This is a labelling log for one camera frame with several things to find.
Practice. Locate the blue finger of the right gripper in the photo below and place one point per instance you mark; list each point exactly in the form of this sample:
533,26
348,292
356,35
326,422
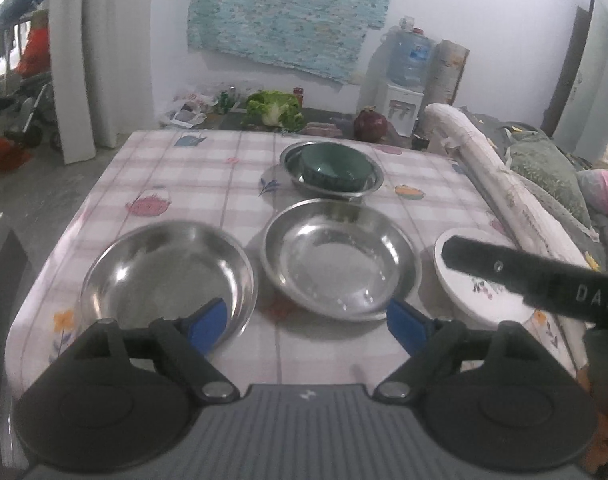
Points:
550,285

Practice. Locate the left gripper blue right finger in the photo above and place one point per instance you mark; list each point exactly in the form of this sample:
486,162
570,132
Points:
432,346

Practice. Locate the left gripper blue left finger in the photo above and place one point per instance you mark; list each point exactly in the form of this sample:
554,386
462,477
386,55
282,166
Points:
183,345

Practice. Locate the large steel bowl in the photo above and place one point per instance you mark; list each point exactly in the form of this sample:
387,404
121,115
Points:
169,270

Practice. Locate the green ceramic bowl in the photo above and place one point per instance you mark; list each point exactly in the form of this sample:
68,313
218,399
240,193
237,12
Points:
335,167

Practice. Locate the white floral ceramic plate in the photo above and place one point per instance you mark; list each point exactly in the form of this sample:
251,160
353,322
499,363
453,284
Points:
486,302

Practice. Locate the white rolled bedding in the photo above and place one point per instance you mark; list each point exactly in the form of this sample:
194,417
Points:
531,218

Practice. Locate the shallow steel plate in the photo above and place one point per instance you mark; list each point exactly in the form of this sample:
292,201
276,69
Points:
340,260

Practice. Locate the plaid teapot tablecloth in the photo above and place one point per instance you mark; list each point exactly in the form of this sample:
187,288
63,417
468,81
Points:
233,180

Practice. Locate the dark red round vegetable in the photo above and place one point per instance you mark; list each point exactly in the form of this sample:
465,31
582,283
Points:
370,126

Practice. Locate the white plastic bags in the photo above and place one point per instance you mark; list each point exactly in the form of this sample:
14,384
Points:
193,108

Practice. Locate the white water dispenser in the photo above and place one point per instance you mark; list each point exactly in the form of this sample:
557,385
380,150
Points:
400,106

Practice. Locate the green bottle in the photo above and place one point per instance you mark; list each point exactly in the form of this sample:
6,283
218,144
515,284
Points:
223,103

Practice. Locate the green leafy cabbage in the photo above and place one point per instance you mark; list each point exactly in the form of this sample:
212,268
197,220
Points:
274,109

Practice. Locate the red jar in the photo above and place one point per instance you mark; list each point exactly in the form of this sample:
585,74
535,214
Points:
298,92

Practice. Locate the grey stroller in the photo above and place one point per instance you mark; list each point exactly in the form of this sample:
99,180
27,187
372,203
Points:
28,114

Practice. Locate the blue water bottle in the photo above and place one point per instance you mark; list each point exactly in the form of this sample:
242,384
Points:
410,59

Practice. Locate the white curtain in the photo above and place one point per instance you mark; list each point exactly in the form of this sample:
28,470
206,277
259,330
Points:
100,52

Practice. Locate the turquoise wall cloth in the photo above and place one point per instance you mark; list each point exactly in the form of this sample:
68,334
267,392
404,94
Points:
318,37

